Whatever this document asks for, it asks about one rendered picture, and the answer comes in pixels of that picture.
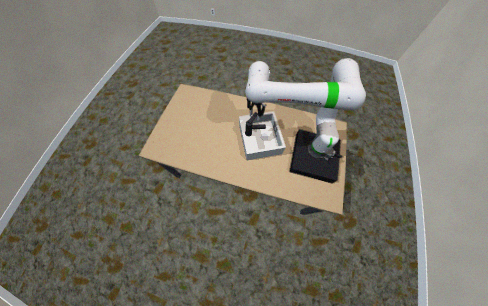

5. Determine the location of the grey square basin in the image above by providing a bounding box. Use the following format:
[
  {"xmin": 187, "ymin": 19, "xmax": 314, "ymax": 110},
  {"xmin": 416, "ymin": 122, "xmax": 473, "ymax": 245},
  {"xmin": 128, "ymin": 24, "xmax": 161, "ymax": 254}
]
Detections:
[{"xmin": 239, "ymin": 111, "xmax": 286, "ymax": 160}]

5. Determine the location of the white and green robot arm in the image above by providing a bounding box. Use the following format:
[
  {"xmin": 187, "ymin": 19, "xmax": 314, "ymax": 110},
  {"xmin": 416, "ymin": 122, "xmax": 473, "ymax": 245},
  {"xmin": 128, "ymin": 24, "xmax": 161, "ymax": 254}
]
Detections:
[{"xmin": 245, "ymin": 58, "xmax": 366, "ymax": 161}]

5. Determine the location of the black mixer tap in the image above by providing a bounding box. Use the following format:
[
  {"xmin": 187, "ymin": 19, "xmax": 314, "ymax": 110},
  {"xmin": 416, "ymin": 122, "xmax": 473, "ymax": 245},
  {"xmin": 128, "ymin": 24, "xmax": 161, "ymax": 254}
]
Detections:
[{"xmin": 245, "ymin": 112, "xmax": 266, "ymax": 136}]

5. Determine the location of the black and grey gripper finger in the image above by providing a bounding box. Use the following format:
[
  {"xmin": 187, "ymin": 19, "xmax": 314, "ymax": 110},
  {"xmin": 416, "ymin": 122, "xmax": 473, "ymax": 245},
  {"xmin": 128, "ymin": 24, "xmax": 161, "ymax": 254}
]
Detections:
[
  {"xmin": 246, "ymin": 98, "xmax": 254, "ymax": 117},
  {"xmin": 256, "ymin": 103, "xmax": 266, "ymax": 121}
]

